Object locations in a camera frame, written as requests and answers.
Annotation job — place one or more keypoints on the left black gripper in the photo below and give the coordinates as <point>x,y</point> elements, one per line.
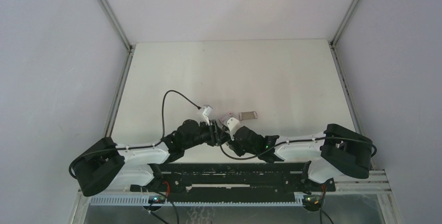
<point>214,132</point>

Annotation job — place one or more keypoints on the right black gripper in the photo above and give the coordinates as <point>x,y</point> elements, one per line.
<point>233,145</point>

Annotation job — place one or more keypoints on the red white staple box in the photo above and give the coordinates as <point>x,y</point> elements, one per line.
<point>225,117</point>

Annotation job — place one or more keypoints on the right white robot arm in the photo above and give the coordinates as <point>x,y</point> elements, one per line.
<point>333,152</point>

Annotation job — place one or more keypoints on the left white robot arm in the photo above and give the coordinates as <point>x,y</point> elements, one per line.
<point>107,165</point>

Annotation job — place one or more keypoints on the right green circuit board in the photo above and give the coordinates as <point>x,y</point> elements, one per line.
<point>312,200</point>

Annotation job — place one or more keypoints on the green circuit board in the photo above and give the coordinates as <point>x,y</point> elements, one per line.
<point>156,200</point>
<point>312,200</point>

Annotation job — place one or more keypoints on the left green circuit board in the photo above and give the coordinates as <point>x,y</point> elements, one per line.
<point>156,200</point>

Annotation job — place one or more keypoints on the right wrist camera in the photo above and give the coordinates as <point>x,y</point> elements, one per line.
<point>233,125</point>

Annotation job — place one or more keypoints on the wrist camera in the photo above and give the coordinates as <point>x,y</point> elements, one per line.
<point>204,112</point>
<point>233,125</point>

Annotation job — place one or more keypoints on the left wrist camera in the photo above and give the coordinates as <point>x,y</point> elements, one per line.
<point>204,112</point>

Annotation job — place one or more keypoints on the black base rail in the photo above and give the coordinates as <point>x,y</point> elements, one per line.
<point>230,181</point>

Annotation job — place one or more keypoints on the left aluminium frame post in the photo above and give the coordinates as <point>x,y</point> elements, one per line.
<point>118,29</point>

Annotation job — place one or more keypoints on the aluminium frame post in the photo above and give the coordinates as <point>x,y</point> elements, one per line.
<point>333,44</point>
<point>118,29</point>

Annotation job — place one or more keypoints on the right aluminium frame post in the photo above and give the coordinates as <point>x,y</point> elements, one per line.
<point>333,44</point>

